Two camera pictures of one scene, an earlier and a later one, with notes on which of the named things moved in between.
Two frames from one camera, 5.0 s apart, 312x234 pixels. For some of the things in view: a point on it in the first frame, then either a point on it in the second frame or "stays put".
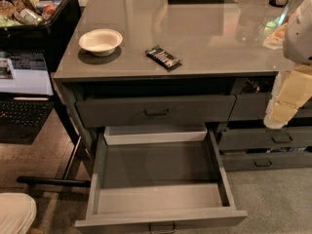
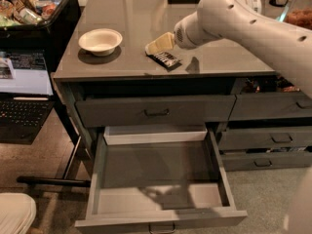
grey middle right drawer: [264, 138] stays put
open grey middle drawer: [160, 186] stays put
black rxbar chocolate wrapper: [164, 58] stays put
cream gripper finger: [293, 86] to [187, 34]
